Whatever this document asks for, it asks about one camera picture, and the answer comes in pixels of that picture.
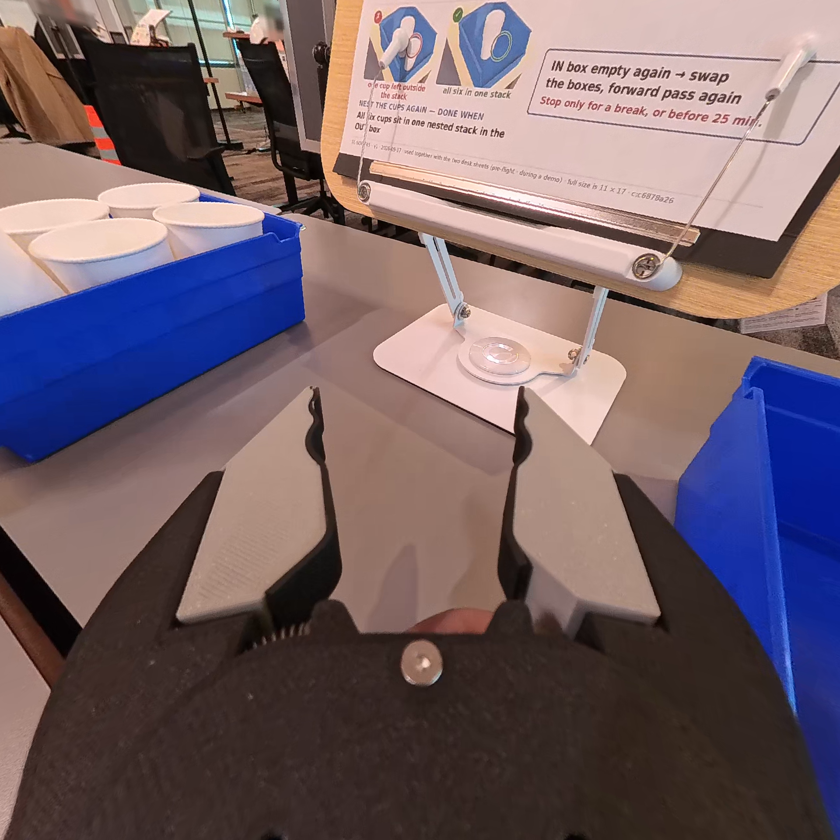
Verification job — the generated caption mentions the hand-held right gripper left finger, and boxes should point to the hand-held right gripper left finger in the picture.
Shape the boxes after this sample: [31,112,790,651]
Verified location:
[175,386,343,624]

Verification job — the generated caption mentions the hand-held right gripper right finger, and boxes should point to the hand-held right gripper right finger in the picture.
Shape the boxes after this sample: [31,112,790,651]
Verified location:
[497,386,662,643]

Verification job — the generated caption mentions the blue plastic bin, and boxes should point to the blue plastic bin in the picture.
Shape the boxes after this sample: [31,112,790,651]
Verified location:
[675,356,840,821]
[0,192,307,463]

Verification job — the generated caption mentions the white paper cup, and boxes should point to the white paper cup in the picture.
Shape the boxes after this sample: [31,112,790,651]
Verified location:
[98,183,201,221]
[28,218,173,294]
[0,199,111,253]
[0,230,67,317]
[152,201,265,260]

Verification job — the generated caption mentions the small printed paper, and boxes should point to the small printed paper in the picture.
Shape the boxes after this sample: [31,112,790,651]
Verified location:
[742,292,829,336]

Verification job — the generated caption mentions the white document stand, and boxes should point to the white document stand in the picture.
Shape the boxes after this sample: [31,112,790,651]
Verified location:
[320,0,840,447]

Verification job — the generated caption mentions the printed instruction sheet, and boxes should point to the printed instruction sheet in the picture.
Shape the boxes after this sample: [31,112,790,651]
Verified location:
[341,0,840,242]

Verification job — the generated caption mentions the black office chair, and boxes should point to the black office chair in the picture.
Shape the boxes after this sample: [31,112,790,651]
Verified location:
[235,36,329,217]
[79,36,237,196]

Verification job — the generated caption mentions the beige coat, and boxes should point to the beige coat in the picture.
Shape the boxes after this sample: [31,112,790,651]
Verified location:
[0,26,96,147]

